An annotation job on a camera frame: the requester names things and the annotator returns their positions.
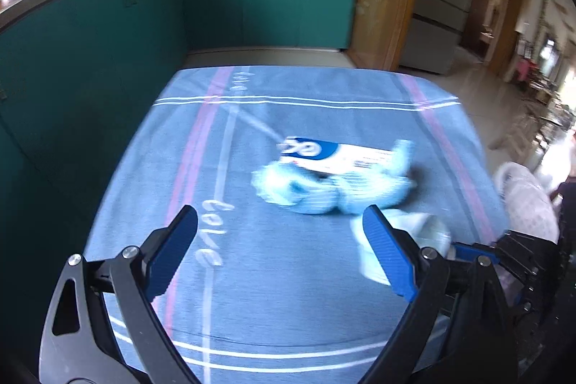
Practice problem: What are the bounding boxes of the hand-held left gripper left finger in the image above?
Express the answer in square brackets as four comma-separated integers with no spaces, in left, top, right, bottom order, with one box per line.
[40,205,201,384]

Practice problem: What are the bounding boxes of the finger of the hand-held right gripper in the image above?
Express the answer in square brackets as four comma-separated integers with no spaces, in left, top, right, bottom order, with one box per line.
[450,243,501,265]

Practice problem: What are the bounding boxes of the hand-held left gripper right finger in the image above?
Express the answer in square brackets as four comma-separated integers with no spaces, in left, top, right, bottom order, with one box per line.
[357,205,516,384]

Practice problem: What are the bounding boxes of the blue face mask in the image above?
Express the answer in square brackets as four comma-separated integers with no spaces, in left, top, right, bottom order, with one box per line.
[351,208,452,282]

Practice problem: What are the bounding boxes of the bin with white plastic liner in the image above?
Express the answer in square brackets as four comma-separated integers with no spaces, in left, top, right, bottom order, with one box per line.
[492,161,561,243]

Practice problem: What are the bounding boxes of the light blue textured cloth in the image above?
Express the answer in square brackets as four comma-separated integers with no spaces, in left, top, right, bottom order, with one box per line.
[251,140,418,217]

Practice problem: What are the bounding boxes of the blue striped tablecloth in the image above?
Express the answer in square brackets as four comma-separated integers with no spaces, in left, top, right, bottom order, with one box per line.
[83,67,511,384]

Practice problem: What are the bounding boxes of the white and blue box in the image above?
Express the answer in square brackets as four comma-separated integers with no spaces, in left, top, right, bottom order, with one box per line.
[278,135,393,177]

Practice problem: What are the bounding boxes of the wooden bench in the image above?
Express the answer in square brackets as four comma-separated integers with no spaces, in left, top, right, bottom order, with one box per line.
[488,100,554,153]

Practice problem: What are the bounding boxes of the wooden chair with pink cloth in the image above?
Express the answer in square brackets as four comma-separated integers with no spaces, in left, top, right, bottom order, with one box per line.
[513,51,559,97]

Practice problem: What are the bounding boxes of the dark wooden door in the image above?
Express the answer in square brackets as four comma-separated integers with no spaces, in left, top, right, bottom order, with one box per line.
[463,0,509,63]

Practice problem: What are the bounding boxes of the teal base cabinets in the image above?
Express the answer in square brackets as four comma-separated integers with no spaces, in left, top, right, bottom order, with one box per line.
[0,0,361,232]

